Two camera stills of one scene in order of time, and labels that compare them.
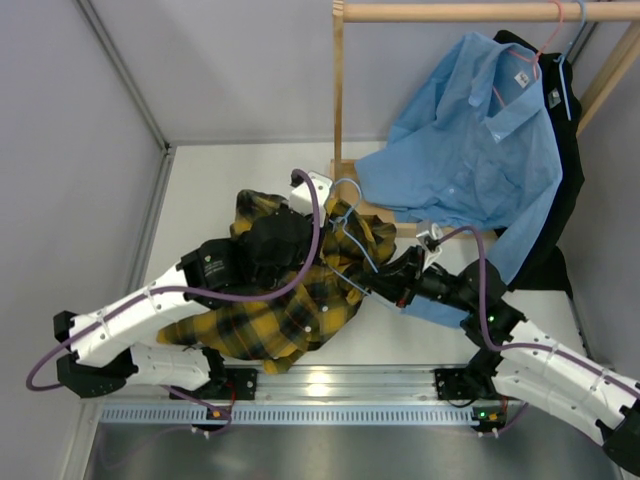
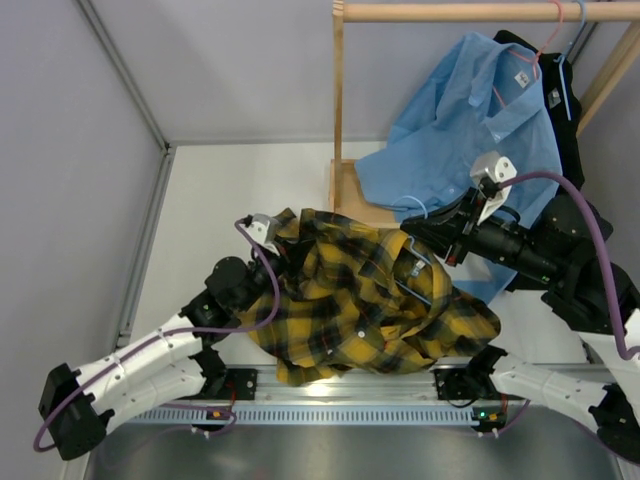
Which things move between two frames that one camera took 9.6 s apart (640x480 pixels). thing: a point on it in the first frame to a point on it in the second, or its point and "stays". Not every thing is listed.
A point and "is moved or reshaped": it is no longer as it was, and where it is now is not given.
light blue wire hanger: x=348 y=223 to x=410 y=238
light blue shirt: x=472 y=147 stays
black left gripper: x=322 y=232 to x=291 y=255
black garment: x=549 y=272 stays
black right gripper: x=399 y=280 to x=447 y=227
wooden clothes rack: x=345 y=171 stays
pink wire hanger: x=541 y=52 stays
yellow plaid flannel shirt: x=293 y=319 is moved or reshaped
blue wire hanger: x=560 y=60 stays
